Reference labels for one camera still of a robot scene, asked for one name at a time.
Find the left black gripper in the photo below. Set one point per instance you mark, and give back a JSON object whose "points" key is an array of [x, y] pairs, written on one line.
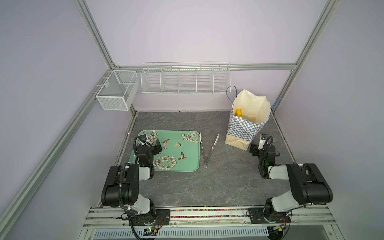
{"points": [[155, 145]]}

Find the checkered paper bag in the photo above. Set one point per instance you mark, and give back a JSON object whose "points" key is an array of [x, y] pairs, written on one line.
{"points": [[256, 110]]}

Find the metal tongs with white tips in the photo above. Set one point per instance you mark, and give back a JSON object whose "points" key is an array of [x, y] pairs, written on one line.
{"points": [[207, 158]]}

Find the yellow fake bread loaf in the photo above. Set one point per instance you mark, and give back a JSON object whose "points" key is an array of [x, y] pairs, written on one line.
{"points": [[239, 113]]}

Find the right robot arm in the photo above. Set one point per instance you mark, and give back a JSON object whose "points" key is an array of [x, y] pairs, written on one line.
{"points": [[307, 186]]}

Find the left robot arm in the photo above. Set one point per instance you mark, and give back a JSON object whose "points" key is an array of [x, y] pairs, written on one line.
{"points": [[121, 189]]}

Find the green floral tray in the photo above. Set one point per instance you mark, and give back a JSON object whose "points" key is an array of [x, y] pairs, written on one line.
{"points": [[181, 150]]}

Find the white mesh box basket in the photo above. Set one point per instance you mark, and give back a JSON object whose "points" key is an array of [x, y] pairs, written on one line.
{"points": [[119, 90]]}

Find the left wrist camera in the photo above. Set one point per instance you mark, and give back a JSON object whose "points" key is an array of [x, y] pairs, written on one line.
{"points": [[143, 139]]}

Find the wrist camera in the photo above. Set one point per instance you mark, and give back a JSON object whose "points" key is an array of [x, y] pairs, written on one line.
{"points": [[143, 139], [263, 139]]}

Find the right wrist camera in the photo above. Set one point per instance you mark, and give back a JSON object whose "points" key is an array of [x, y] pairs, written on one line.
{"points": [[263, 139]]}

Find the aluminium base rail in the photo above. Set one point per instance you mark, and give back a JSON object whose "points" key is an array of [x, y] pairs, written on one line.
{"points": [[203, 223]]}

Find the white wire shelf basket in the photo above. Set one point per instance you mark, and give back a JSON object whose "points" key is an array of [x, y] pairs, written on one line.
{"points": [[185, 78]]}

